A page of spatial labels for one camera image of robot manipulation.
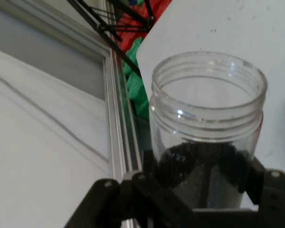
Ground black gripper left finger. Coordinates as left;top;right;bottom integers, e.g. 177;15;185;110
64;150;195;228

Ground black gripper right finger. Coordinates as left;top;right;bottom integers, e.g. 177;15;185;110
238;152;285;228

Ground black seeds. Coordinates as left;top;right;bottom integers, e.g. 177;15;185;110
156;142;251;193

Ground clear plastic jar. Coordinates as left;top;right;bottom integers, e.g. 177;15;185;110
149;51;268;209

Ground green foam puzzle piece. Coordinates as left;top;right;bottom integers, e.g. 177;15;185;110
127;72;150;122
122;37;144;74

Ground black tripod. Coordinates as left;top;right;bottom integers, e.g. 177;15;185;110
66;0;155;78

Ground red foam puzzle piece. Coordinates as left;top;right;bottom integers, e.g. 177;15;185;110
117;0;162;53

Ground aluminium rail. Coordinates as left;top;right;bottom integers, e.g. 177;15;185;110
97;0;144;228

